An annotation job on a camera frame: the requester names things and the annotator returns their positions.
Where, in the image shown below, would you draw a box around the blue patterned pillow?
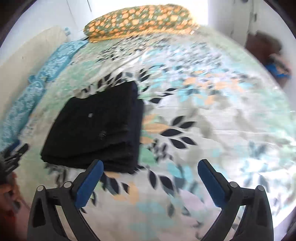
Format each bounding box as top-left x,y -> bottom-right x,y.
28,40 -> 88,83
0,78 -> 47,151

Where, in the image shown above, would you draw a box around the laundry basket with clothes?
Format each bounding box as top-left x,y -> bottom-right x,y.
265,53 -> 291,88

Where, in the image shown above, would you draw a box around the blue patterned pillow near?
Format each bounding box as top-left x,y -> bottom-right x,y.
0,78 -> 47,151

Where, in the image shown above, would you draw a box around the orange floral folded quilt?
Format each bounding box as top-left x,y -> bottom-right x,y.
83,4 -> 200,43

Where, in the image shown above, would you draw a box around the cream padded headboard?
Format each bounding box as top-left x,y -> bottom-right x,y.
1,26 -> 67,116

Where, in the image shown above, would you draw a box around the dark wooden dresser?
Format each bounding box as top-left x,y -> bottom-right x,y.
245,31 -> 282,65

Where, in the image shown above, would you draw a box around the blue patterned pillow far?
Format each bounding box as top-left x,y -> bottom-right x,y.
28,40 -> 88,83

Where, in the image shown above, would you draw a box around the black pants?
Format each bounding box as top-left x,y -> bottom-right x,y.
40,81 -> 144,174

